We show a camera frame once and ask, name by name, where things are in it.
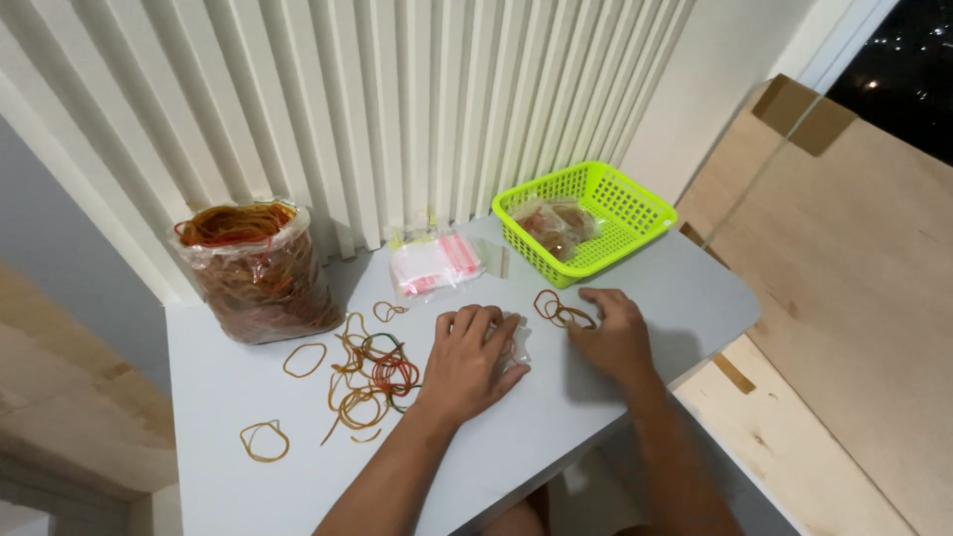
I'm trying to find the person's right hand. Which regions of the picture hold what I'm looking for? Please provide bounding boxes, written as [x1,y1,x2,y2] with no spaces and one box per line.
[564,287,658,389]

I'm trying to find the person's left hand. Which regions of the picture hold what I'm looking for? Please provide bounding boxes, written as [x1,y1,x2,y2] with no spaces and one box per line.
[416,304,532,427]

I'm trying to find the bunch of brown rubber bands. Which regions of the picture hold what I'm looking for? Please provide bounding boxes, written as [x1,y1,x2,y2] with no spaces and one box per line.
[533,289,599,331]

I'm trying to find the small clear zip bag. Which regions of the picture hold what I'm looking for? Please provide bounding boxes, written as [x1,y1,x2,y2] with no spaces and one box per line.
[485,319,533,373]

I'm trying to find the green plastic basket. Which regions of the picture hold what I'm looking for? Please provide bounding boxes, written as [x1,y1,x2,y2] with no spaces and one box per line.
[491,161,679,290]

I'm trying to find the filled clear bags of bands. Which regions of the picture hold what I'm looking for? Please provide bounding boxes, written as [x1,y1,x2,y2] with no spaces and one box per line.
[511,196,601,262]

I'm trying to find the stack of red-striped zip bags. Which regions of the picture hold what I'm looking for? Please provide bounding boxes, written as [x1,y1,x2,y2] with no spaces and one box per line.
[388,229,512,300]

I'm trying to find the person's legs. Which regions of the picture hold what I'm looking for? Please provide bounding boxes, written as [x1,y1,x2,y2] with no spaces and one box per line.
[476,482,656,536]

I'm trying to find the pile of mixed rubber bands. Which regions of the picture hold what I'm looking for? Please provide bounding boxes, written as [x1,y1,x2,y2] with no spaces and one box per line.
[320,312,423,447]

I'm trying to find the plywood board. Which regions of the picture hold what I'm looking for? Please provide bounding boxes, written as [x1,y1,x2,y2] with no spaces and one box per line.
[674,73,953,536]

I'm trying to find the single round brown rubber band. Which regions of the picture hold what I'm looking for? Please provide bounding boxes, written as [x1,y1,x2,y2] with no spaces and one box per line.
[282,342,329,379]

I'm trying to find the white vertical blinds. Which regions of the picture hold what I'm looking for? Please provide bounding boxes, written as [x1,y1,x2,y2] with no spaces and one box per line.
[0,0,697,308]

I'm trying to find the large bag of rubber bands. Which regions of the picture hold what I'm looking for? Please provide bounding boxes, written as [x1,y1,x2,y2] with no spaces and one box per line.
[168,197,345,345]

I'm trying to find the single folded brown rubber band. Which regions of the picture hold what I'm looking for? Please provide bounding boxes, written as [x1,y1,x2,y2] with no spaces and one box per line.
[239,419,291,464]

